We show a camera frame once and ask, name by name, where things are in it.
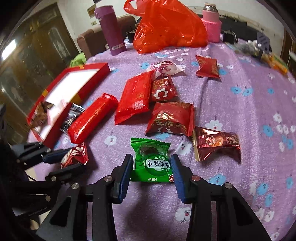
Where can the white tissue wad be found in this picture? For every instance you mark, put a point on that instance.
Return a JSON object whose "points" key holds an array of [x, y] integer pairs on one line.
{"points": [[252, 44]]}

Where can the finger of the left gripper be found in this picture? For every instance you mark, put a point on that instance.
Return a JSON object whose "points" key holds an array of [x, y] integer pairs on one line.
{"points": [[55, 156], [65, 175]]}

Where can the green cloth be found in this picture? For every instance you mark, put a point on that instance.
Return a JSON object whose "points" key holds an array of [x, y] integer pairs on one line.
{"points": [[79, 59]]}

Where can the silver black snack packet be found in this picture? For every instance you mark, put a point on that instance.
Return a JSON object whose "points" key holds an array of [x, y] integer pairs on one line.
{"points": [[74, 111]]}

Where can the brown snack packet in box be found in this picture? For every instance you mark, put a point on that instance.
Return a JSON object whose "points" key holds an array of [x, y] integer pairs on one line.
{"points": [[39, 117]]}

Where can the pink bear snack packet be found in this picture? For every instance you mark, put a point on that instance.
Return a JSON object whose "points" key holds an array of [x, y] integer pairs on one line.
{"points": [[163, 69]]}

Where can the green snack packet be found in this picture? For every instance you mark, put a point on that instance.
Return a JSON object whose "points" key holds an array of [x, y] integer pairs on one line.
{"points": [[152, 164]]}

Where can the small red white candy packet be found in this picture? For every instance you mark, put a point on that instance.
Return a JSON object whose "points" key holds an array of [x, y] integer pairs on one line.
{"points": [[76, 155]]}

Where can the purple floral tablecloth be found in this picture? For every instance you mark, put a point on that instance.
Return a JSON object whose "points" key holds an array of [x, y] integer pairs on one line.
{"points": [[252, 100]]}

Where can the pink thermos with knit sleeve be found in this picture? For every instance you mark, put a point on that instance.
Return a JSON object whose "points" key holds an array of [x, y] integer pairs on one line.
{"points": [[211, 21]]}

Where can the long red biscuit pack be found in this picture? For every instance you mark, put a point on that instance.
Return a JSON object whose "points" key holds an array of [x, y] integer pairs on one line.
{"points": [[86, 122]]}

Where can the red flower snack packet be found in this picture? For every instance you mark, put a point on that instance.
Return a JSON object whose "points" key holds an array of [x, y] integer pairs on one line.
{"points": [[163, 90]]}

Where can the dark red cookie packet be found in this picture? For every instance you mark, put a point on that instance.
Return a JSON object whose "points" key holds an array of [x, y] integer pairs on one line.
{"points": [[207, 142]]}

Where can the large red flat packet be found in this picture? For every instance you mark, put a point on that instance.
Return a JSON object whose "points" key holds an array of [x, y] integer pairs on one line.
{"points": [[135, 97]]}

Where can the red gift box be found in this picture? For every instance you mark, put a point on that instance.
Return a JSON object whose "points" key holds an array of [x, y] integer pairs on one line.
{"points": [[72, 85]]}

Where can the red plastic bag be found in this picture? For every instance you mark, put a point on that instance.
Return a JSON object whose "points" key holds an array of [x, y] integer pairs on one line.
{"points": [[166, 24]]}

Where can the orange yellow snack packs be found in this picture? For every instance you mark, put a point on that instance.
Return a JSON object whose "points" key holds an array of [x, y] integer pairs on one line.
{"points": [[275, 62]]}

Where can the black charger box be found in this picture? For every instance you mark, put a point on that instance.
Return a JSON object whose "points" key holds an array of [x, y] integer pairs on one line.
{"points": [[229, 37]]}

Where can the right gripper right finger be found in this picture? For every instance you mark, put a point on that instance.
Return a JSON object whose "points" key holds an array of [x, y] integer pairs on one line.
{"points": [[182, 179]]}

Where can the purple phone stand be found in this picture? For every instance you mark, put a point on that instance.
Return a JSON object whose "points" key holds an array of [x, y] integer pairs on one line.
{"points": [[263, 44]]}

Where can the red jujube snack packet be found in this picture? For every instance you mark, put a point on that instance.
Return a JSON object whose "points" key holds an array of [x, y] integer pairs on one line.
{"points": [[207, 67]]}

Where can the brown sofa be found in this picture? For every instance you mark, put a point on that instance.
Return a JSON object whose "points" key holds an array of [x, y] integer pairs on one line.
{"points": [[93, 41]]}

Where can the dark wooden cabinet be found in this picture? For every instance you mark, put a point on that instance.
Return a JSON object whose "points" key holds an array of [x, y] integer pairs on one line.
{"points": [[38, 50]]}

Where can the purple thermos bottle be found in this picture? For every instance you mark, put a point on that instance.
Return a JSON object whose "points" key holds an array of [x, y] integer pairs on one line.
{"points": [[111, 30]]}

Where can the red gold snack bag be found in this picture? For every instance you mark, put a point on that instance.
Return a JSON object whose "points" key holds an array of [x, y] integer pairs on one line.
{"points": [[172, 117]]}

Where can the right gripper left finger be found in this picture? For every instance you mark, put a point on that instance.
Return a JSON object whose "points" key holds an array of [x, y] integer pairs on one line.
{"points": [[121, 176]]}

